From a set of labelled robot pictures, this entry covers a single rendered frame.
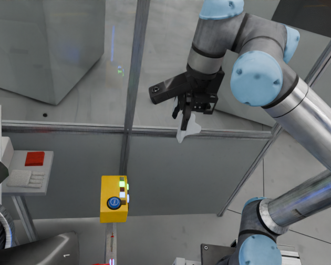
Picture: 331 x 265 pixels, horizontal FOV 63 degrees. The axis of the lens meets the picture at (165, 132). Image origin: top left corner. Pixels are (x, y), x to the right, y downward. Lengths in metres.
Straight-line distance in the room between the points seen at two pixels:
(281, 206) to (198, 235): 1.46
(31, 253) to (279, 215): 0.71
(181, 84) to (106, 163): 1.05
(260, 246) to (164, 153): 0.85
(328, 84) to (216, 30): 2.64
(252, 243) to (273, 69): 0.58
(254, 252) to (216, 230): 1.49
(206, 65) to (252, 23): 0.12
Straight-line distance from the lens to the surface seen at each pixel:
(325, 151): 0.52
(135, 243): 2.15
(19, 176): 1.39
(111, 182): 1.10
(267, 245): 0.90
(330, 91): 3.19
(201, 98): 0.64
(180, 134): 0.69
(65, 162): 1.61
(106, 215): 1.05
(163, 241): 2.19
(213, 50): 0.57
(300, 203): 0.84
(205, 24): 0.56
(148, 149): 1.51
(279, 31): 0.56
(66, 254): 0.87
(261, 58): 0.43
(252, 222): 0.94
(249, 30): 0.55
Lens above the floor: 1.99
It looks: 44 degrees down
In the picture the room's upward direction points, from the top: 15 degrees clockwise
